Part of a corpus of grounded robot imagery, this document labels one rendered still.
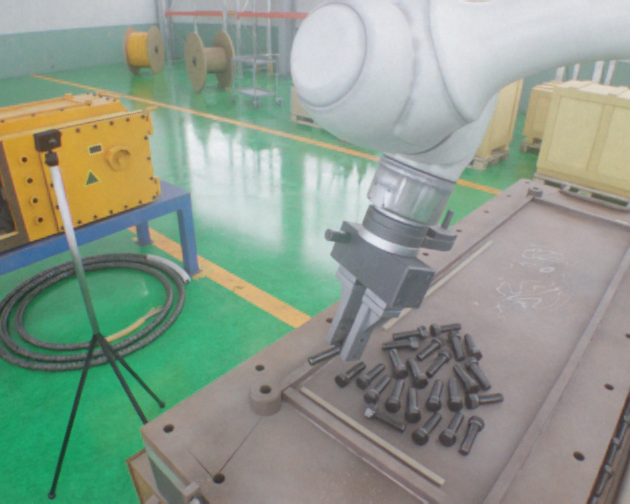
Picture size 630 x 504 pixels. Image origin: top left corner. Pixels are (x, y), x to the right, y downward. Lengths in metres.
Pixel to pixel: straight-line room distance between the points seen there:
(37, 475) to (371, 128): 2.30
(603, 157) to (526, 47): 5.29
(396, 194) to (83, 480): 2.09
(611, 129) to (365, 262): 5.11
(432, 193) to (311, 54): 0.23
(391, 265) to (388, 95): 0.24
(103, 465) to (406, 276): 2.05
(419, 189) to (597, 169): 5.20
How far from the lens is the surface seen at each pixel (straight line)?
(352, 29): 0.32
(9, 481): 2.52
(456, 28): 0.35
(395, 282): 0.51
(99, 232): 3.02
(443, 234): 0.57
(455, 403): 0.64
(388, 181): 0.51
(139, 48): 13.82
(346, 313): 0.59
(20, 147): 2.76
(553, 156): 5.75
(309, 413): 0.60
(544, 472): 0.63
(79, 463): 2.45
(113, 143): 2.92
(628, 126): 5.54
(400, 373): 0.67
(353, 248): 0.56
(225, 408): 0.63
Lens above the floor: 1.83
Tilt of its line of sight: 29 degrees down
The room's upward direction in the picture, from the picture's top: 1 degrees clockwise
